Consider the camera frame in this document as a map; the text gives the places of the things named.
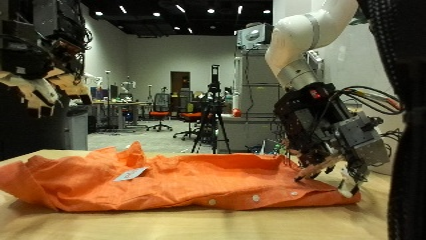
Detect orange button-up shirt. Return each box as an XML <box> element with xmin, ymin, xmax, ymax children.
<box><xmin>0</xmin><ymin>140</ymin><xmax>363</xmax><ymax>213</ymax></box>

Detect clear plastic bottles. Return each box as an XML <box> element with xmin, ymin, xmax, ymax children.
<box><xmin>258</xmin><ymin>139</ymin><xmax>290</xmax><ymax>156</ymax></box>

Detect tall grey filing cabinet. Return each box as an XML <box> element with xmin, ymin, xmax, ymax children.
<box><xmin>232</xmin><ymin>49</ymin><xmax>284</xmax><ymax>117</ymax></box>

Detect low grey cabinet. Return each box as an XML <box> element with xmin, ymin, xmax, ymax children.
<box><xmin>218</xmin><ymin>114</ymin><xmax>284</xmax><ymax>154</ymax></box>

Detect blue computer monitor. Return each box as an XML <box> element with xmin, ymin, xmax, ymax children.
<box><xmin>90</xmin><ymin>86</ymin><xmax>110</xmax><ymax>100</ymax></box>

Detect white power strip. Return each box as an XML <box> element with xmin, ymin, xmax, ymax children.
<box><xmin>304</xmin><ymin>49</ymin><xmax>324</xmax><ymax>73</ymax></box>

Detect thin metal stand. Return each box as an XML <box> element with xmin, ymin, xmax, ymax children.
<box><xmin>103</xmin><ymin>69</ymin><xmax>111</xmax><ymax>131</ymax></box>

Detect white upright tube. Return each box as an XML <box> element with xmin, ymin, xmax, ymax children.
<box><xmin>232</xmin><ymin>55</ymin><xmax>243</xmax><ymax>111</ymax></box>

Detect long work desk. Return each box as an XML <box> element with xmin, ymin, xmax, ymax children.
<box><xmin>90</xmin><ymin>100</ymin><xmax>150</xmax><ymax>133</ymax></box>

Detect black office chair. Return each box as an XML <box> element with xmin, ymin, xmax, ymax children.
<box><xmin>0</xmin><ymin>99</ymin><xmax>77</xmax><ymax>162</ymax></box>

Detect orange seat office chair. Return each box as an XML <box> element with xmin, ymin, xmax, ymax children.
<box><xmin>145</xmin><ymin>93</ymin><xmax>175</xmax><ymax>133</ymax></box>
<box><xmin>172</xmin><ymin>89</ymin><xmax>210</xmax><ymax>141</ymax></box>

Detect grey box device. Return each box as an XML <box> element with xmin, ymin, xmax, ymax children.
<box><xmin>235</xmin><ymin>22</ymin><xmax>274</xmax><ymax>51</ymax></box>

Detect brown door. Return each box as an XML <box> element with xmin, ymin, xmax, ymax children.
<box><xmin>170</xmin><ymin>70</ymin><xmax>191</xmax><ymax>96</ymax></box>

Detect thin black cable bundle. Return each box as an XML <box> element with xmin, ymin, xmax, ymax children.
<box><xmin>327</xmin><ymin>85</ymin><xmax>405</xmax><ymax>116</ymax></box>

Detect black braided cable sleeve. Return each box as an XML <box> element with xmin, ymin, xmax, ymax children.
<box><xmin>358</xmin><ymin>0</ymin><xmax>426</xmax><ymax>240</ymax></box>

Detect black camera tripod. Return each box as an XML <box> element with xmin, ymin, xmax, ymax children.
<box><xmin>190</xmin><ymin>64</ymin><xmax>232</xmax><ymax>155</ymax></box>

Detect grey pedestal cabinet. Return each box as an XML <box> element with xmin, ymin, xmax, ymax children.
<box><xmin>65</xmin><ymin>104</ymin><xmax>90</xmax><ymax>151</ymax></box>

